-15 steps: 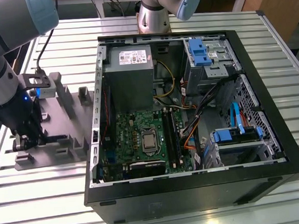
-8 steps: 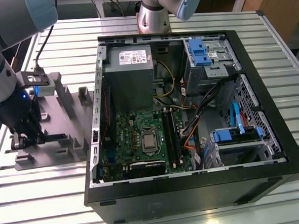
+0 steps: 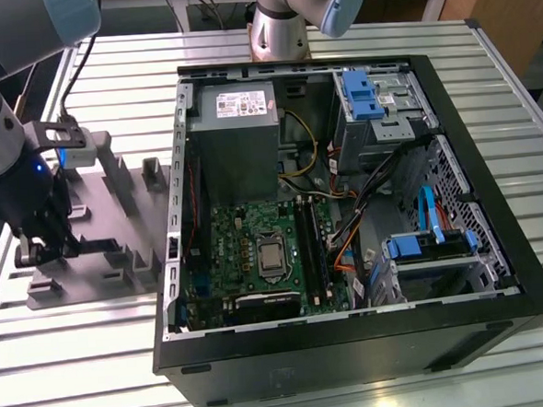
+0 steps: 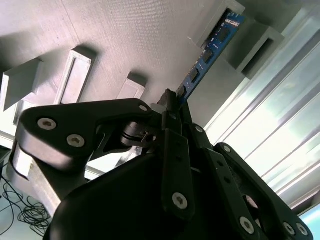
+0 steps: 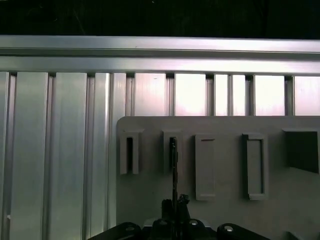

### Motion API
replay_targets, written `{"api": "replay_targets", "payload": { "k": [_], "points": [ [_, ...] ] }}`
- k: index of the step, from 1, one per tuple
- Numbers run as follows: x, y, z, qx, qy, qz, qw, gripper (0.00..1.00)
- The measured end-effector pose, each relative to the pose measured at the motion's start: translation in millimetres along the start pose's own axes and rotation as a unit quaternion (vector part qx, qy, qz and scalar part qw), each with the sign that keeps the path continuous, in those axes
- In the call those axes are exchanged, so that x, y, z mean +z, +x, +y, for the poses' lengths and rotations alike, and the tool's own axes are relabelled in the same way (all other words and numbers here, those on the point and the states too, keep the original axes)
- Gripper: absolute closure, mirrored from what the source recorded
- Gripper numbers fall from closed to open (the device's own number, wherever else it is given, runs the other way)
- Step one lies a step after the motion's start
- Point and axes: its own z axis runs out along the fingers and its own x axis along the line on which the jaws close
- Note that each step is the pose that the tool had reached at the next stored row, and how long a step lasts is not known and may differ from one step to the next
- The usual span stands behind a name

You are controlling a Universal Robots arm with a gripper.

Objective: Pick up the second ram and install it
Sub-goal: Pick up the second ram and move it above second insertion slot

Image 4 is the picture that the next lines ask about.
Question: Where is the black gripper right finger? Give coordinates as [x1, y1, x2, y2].
[179, 101, 314, 240]

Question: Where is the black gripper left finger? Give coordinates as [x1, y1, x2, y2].
[14, 88, 196, 222]

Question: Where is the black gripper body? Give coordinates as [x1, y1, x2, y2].
[44, 152, 276, 240]

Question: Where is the blue RAM stick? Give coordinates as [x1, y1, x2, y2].
[174, 9, 246, 104]

